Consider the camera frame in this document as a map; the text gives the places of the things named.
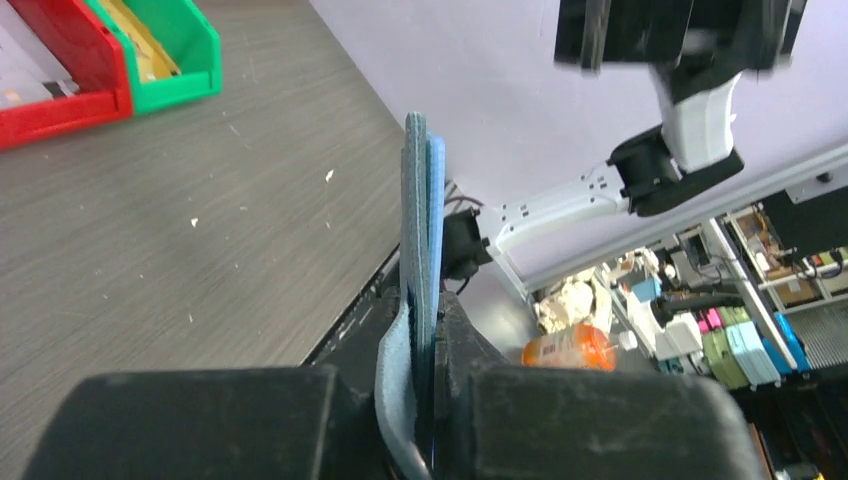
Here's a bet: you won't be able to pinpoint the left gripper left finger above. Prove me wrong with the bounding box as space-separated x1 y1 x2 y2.
24 289 398 479

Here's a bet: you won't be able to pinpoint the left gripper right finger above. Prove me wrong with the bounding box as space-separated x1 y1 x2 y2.
435 292 768 479

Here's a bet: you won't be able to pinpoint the blue card holder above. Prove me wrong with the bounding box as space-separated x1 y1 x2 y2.
374 112 445 479

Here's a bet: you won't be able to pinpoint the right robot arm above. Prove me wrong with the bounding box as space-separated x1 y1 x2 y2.
416 1 807 281

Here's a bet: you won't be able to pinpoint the gold credit cards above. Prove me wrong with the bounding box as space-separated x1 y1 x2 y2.
101 0 181 83

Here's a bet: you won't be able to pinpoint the white credit cards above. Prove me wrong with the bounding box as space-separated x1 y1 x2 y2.
1 18 79 110

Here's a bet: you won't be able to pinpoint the orange drink bottle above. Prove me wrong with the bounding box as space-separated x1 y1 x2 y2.
521 323 638 371

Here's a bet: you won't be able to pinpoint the crumpled paper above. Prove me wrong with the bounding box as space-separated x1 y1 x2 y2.
534 268 615 334

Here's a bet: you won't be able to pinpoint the green plastic bin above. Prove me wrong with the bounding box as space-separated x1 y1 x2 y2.
87 0 223 116

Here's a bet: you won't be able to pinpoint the red plastic bin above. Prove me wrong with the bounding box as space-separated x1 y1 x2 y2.
1 0 134 150

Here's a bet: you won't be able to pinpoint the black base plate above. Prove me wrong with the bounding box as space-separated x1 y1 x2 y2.
301 246 400 366

